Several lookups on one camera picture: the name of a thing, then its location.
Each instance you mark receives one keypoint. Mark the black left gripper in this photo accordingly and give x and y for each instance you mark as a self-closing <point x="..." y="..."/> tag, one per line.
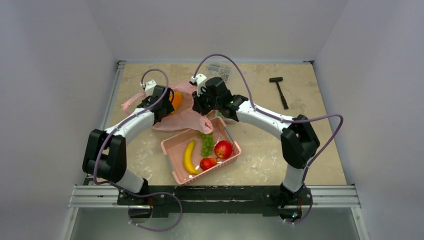
<point x="168" y="107"/>

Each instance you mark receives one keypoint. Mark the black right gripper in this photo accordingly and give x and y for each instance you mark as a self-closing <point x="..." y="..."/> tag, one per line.
<point x="199" y="105"/>

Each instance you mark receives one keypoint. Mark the orange yellow fake mango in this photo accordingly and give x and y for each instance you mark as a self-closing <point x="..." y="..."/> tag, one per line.
<point x="176" y="99"/>

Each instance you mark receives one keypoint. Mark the pink plastic bag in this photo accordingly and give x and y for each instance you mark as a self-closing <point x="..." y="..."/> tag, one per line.
<point x="185" y="117"/>

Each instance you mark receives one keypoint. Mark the green fake grapes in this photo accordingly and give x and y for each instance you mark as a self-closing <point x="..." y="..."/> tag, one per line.
<point x="207" y="144"/>

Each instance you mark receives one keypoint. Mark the red fake apple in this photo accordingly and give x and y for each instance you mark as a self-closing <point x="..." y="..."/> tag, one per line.
<point x="223" y="149"/>

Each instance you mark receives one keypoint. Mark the yellow fake banana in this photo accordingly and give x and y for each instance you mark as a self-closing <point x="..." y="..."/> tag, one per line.
<point x="187" y="159"/>

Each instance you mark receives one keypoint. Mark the red orange fake pear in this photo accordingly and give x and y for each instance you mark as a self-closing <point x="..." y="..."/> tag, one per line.
<point x="207" y="163"/>

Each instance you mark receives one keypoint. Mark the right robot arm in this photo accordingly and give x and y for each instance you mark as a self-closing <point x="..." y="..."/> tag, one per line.
<point x="299" y="141"/>

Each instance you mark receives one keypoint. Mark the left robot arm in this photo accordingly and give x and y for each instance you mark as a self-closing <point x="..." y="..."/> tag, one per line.
<point x="106" y="150"/>

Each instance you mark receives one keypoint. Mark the green labelled small plastic case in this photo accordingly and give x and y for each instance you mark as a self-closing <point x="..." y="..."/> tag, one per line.
<point x="227" y="121"/>

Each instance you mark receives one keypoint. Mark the pink plastic basket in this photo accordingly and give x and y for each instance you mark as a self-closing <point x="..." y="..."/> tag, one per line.
<point x="192" y="154"/>

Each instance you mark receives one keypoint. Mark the black hammer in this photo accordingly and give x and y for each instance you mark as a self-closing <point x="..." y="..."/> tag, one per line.
<point x="277" y="81"/>

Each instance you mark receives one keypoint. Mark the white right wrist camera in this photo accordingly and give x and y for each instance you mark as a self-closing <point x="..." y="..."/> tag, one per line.
<point x="198" y="81"/>

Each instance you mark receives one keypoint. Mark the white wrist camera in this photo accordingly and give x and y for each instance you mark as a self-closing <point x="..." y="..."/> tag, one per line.
<point x="149" y="87"/>
<point x="198" y="81"/>

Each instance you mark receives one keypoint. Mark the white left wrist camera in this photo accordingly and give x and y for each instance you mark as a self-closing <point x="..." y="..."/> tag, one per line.
<point x="149" y="87"/>

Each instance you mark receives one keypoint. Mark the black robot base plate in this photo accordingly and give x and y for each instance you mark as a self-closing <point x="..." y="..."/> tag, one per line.
<point x="221" y="199"/>

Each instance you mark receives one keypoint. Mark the aluminium table frame rail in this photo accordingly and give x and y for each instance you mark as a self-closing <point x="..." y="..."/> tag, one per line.
<point x="104" y="195"/>

